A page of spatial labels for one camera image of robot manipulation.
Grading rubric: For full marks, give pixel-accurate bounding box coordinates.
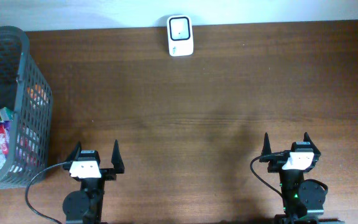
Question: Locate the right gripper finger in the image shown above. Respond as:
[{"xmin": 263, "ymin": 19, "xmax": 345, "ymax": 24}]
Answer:
[
  {"xmin": 303, "ymin": 132, "xmax": 321, "ymax": 155},
  {"xmin": 261, "ymin": 133, "xmax": 272, "ymax": 156}
]

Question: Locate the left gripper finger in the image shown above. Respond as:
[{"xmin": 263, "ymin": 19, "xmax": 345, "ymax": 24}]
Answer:
[
  {"xmin": 65, "ymin": 141, "xmax": 81, "ymax": 162},
  {"xmin": 111, "ymin": 139, "xmax": 125, "ymax": 173}
]

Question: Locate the orange pocket tissue pack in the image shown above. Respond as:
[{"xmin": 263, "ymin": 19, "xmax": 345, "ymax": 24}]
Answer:
[{"xmin": 27, "ymin": 85, "xmax": 49, "ymax": 108}]

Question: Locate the purple red tissue pack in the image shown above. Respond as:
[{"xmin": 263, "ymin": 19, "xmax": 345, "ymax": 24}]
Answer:
[{"xmin": 0, "ymin": 121, "xmax": 11, "ymax": 157}]

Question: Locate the teal pocket tissue pack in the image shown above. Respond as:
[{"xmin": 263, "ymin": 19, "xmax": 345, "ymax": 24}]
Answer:
[{"xmin": 0, "ymin": 107, "xmax": 14, "ymax": 121}]

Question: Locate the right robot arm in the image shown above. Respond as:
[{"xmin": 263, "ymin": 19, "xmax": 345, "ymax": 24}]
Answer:
[{"xmin": 250, "ymin": 133, "xmax": 343, "ymax": 223}]

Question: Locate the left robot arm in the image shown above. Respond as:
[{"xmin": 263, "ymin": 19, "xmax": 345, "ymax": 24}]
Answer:
[{"xmin": 62, "ymin": 140, "xmax": 125, "ymax": 224}]

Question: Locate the white barcode scanner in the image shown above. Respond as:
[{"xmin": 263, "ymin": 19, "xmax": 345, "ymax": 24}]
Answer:
[{"xmin": 167, "ymin": 15, "xmax": 194, "ymax": 57}]

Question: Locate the grey plastic mesh basket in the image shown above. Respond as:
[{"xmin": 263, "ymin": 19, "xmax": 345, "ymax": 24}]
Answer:
[{"xmin": 0, "ymin": 26, "xmax": 53, "ymax": 190}]

